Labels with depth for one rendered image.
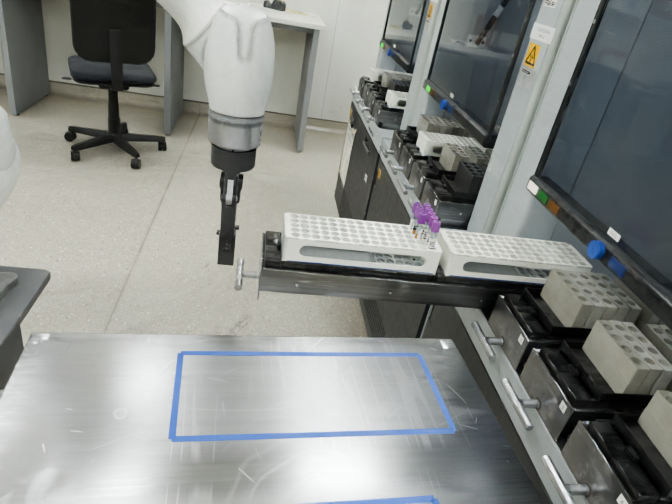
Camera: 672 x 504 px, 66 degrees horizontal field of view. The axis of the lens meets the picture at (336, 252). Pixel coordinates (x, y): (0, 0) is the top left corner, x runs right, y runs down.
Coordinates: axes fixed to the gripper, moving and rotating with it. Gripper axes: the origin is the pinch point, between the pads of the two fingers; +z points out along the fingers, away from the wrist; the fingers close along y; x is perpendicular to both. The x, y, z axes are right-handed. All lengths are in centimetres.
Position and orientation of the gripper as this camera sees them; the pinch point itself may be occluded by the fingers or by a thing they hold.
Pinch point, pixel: (226, 247)
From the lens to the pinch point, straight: 99.8
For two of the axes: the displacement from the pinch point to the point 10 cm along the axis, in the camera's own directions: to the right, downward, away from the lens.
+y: -1.0, -5.1, 8.5
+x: -9.8, -0.9, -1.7
